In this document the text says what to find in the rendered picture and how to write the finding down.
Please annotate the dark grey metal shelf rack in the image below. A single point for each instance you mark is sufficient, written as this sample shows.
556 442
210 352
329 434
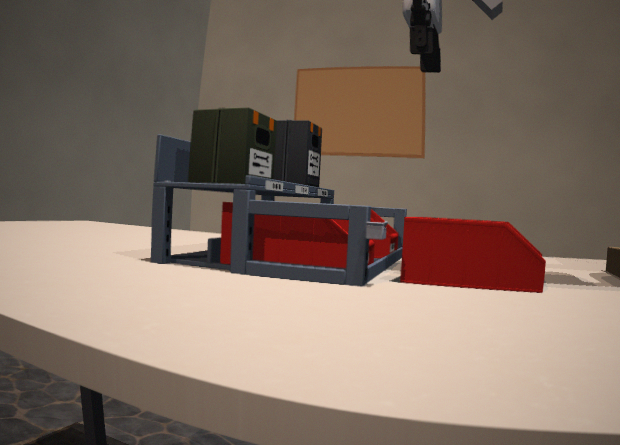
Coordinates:
172 164

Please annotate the red bin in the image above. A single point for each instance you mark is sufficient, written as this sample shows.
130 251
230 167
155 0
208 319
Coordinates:
469 254
296 240
382 247

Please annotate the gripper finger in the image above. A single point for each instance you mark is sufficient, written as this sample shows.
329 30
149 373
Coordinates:
421 36
432 62

